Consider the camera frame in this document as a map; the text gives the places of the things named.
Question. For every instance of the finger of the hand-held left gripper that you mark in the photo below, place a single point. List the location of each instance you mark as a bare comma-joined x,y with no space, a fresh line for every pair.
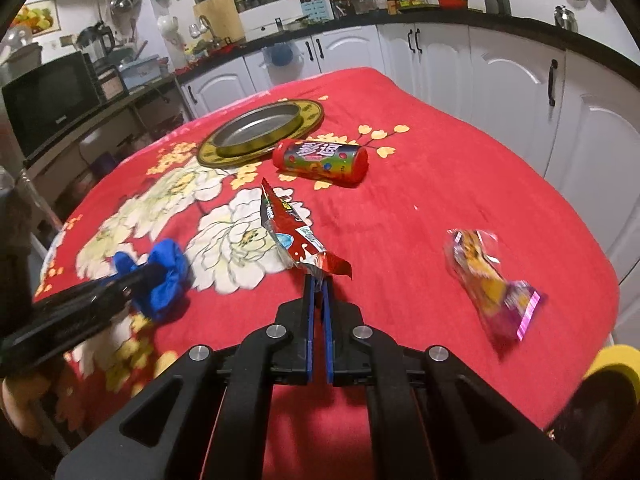
125,282

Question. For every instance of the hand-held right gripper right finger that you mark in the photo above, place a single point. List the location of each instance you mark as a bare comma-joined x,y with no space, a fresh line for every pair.
327,330

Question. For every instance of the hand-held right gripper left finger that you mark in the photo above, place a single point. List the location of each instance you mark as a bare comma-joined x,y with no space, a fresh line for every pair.
310,330

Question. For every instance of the red snack wrapper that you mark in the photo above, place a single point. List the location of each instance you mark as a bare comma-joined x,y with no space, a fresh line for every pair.
292,232

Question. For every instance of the yellow bin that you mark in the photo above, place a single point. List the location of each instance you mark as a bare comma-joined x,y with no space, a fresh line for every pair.
610,375

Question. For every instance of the person's left hand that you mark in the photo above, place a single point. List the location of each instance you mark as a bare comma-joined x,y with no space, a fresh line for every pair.
22,402

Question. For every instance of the red floral blanket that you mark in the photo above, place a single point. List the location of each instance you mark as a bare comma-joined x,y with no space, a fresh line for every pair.
400,200

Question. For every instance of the red cylindrical snack can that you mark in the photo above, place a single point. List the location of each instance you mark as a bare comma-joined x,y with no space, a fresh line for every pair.
320,162

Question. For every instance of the purple yellow snack packet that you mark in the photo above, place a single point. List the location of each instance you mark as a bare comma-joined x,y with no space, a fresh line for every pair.
492,285

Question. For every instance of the black microwave oven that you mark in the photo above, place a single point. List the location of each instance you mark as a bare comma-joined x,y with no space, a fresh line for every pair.
47,102

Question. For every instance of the round metal tray gold rim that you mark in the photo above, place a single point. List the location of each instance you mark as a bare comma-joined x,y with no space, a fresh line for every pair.
255,132

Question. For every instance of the light blue plastic box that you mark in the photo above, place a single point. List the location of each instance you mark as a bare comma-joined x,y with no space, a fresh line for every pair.
140,72

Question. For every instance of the blue hanging cloth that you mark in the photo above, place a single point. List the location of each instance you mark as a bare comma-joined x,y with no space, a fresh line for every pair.
281,55

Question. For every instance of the wooden cutting board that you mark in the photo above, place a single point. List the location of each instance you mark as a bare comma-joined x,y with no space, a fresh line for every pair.
220,17

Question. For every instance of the blue knife block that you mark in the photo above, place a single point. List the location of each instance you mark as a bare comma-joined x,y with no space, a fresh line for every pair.
317,9

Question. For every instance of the red bowl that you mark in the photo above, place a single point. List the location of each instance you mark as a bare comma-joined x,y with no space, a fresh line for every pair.
452,2

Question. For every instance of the black kitchen countertop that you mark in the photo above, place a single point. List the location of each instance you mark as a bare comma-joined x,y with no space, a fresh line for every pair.
525,25

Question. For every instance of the metal mug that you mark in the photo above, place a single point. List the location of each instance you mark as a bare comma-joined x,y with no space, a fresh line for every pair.
496,2

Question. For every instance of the steel kettle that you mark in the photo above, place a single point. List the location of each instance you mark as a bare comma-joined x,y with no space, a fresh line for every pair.
566,19

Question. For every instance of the fruit wall picture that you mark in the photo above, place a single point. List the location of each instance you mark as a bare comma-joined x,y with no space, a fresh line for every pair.
34,19

